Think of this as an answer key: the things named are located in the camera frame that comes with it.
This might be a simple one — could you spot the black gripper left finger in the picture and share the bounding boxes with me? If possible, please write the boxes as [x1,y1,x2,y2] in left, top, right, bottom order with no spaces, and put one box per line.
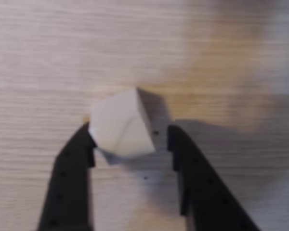
[37,122,97,231]

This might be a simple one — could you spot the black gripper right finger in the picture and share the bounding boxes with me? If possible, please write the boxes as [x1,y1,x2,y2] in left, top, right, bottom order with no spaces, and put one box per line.
[167,124,261,231]

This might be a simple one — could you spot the white cube with diagonal line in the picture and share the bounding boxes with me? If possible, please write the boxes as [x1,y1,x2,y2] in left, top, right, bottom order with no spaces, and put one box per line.
[88,87,157,166]

